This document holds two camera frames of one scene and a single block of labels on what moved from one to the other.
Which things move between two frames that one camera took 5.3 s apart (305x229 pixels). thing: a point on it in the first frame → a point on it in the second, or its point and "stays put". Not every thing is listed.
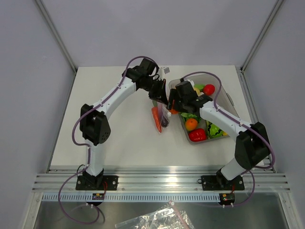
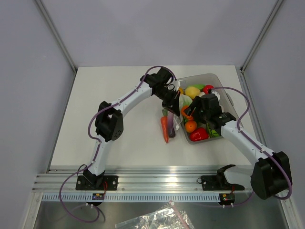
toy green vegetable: x=200 y=86 stays put
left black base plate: x=102 y=182 stays put
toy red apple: x=208 y=89 stays put
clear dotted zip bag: x=161 y=114 → x=171 y=122
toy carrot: x=156 y=114 → x=164 y=124
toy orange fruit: x=191 y=124 stays put
